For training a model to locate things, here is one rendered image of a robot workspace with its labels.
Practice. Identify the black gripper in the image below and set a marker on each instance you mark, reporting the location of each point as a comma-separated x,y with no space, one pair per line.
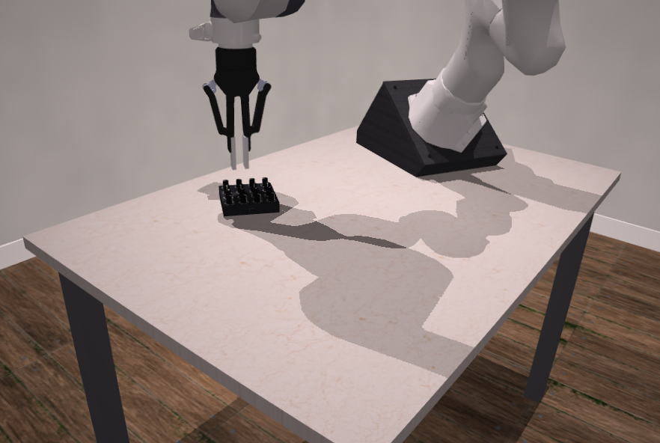
238,83

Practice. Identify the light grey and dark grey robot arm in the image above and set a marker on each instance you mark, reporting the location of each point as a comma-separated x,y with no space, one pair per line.
529,37

